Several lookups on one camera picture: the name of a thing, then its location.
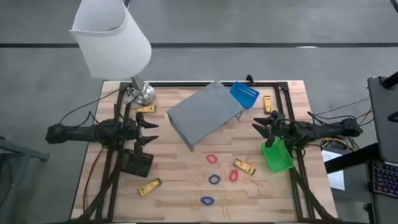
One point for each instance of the blue plastic basket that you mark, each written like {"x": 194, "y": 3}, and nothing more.
{"x": 245, "y": 95}

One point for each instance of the green plastic basket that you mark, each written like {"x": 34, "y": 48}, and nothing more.
{"x": 278, "y": 157}

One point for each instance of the blue coil wristband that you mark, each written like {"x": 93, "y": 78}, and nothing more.
{"x": 202, "y": 201}
{"x": 210, "y": 179}

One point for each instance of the grey metal cart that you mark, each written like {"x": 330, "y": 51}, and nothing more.
{"x": 21, "y": 153}

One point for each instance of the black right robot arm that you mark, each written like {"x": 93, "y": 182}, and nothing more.
{"x": 326, "y": 127}

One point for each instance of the red coil wristband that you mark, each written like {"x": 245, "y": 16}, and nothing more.
{"x": 230, "y": 176}
{"x": 207, "y": 158}

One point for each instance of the silver lamp base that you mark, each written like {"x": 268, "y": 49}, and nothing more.
{"x": 144, "y": 95}

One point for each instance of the grey perforated metal shelf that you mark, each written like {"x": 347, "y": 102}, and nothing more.
{"x": 205, "y": 112}

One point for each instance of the black clamp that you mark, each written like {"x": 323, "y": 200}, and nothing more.
{"x": 249, "y": 79}

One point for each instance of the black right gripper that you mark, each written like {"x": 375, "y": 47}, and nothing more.
{"x": 283, "y": 127}

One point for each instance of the backlit black keyboard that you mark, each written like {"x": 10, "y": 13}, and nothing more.
{"x": 385, "y": 179}

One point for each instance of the white paper sheet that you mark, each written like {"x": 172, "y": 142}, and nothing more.
{"x": 337, "y": 180}

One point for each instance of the black aluminium table frame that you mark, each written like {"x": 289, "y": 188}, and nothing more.
{"x": 186, "y": 84}

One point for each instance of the grey desk top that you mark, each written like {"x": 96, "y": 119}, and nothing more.
{"x": 384, "y": 118}

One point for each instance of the black plastic basket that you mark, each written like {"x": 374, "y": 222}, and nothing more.
{"x": 136, "y": 163}

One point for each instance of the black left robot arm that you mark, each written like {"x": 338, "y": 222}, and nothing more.
{"x": 77, "y": 132}

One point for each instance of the tan rubber band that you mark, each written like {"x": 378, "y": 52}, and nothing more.
{"x": 241, "y": 195}
{"x": 193, "y": 203}
{"x": 223, "y": 200}
{"x": 196, "y": 180}

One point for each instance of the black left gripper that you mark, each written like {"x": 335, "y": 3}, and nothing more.
{"x": 130, "y": 130}

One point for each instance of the yellow crayon box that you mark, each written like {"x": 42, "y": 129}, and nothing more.
{"x": 267, "y": 104}
{"x": 150, "y": 187}
{"x": 146, "y": 109}
{"x": 244, "y": 166}

